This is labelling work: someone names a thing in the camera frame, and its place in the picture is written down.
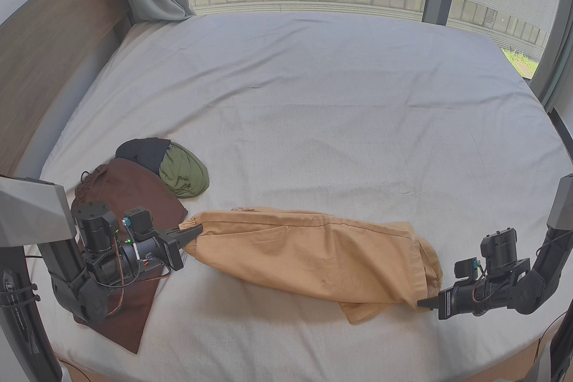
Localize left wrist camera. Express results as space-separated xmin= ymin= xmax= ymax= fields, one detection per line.
xmin=122 ymin=207 xmax=155 ymax=240

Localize black garment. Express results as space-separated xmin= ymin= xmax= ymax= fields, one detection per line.
xmin=115 ymin=138 xmax=173 ymax=175

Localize tan shorts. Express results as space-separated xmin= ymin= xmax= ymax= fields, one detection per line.
xmin=186 ymin=207 xmax=444 ymax=325

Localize green garment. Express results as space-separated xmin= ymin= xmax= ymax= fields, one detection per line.
xmin=159 ymin=141 xmax=211 ymax=199

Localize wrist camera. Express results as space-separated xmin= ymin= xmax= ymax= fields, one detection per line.
xmin=122 ymin=207 xmax=155 ymax=240
xmin=454 ymin=258 xmax=482 ymax=282

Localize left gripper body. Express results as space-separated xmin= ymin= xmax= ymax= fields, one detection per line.
xmin=120 ymin=232 xmax=185 ymax=280

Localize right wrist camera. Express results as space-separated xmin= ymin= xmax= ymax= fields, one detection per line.
xmin=454 ymin=258 xmax=482 ymax=282

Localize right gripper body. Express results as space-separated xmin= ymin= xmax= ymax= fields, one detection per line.
xmin=436 ymin=282 xmax=484 ymax=321

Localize bed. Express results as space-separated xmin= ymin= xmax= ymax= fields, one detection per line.
xmin=0 ymin=0 xmax=573 ymax=382

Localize brown shorts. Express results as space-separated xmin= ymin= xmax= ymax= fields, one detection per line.
xmin=72 ymin=158 xmax=189 ymax=355

